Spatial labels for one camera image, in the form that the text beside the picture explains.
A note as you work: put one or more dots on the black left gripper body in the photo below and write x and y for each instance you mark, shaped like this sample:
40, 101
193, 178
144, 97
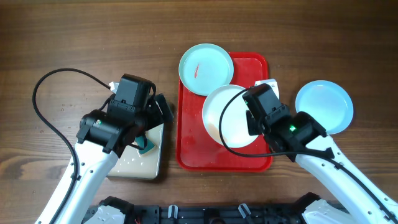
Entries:
150, 116

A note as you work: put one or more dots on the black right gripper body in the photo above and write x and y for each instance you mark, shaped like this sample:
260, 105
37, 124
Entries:
254, 127

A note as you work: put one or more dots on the white plate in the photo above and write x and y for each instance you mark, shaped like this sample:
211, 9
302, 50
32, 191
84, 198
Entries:
228, 122

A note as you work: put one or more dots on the green yellow sponge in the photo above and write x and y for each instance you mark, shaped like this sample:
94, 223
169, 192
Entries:
144, 144

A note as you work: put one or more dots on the light blue plate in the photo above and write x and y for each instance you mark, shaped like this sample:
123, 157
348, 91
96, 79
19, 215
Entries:
327, 103
204, 68

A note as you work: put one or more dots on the light blue plate front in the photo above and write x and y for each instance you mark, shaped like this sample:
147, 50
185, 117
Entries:
327, 103

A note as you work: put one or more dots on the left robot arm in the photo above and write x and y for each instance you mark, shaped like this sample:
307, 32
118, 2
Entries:
95, 165

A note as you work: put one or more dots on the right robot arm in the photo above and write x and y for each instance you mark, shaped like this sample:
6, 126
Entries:
304, 141

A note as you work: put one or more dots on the black tray with soapy water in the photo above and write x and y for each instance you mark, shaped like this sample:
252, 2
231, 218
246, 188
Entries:
133, 165

